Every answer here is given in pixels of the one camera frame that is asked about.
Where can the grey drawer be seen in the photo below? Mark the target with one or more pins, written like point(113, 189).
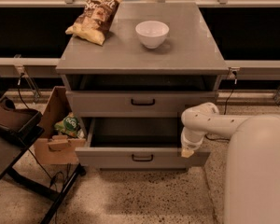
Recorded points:
point(100, 103)
point(137, 143)

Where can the grey top drawer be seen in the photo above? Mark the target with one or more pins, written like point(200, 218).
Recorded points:
point(100, 103)

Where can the grey drawer cabinet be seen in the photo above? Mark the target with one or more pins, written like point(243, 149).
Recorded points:
point(188, 59)

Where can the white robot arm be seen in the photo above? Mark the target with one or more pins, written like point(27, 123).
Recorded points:
point(252, 180)

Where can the black tray on table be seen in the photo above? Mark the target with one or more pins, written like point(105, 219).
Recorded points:
point(18, 122)

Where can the green snack bag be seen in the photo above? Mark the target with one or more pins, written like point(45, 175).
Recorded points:
point(69, 125)

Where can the brown yellow chip bag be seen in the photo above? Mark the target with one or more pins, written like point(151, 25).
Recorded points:
point(95, 21)

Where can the cardboard box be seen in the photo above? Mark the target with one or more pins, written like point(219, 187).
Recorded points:
point(53, 147)

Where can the white bowl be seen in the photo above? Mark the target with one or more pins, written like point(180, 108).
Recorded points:
point(152, 34)

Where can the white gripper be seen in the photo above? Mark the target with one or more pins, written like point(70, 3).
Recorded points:
point(189, 145)

